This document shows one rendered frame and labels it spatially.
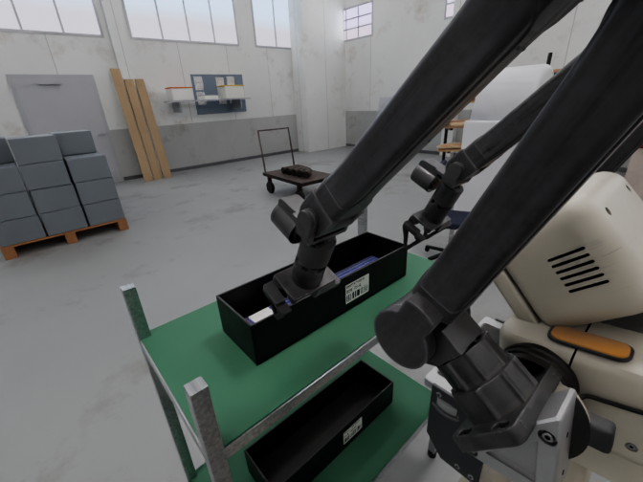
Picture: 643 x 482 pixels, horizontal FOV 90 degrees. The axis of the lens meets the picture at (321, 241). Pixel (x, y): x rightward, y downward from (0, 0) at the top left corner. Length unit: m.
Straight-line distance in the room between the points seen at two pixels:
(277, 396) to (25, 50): 8.30
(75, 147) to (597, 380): 5.31
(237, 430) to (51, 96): 8.16
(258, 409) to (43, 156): 4.44
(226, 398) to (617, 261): 0.67
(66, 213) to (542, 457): 4.92
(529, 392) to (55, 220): 4.91
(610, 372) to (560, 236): 0.15
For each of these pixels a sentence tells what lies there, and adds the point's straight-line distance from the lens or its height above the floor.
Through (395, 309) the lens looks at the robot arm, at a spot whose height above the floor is 1.27.
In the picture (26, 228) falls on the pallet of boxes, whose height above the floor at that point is 0.31.
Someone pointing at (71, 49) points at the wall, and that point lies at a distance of 8.72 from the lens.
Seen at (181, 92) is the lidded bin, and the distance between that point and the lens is 8.52.
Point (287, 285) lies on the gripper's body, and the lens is 0.58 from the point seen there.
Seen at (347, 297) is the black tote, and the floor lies 0.99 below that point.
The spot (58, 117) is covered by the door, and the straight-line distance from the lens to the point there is 8.54.
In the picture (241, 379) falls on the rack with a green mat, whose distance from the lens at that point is 0.79.
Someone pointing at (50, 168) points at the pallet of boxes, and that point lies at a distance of 4.90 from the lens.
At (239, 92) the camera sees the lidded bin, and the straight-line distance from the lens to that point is 9.09.
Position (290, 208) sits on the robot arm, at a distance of 0.54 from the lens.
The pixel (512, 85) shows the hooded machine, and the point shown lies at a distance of 4.21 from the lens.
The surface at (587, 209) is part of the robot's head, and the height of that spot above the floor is 1.38.
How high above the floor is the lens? 1.50
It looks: 24 degrees down
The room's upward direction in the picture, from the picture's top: 3 degrees counter-clockwise
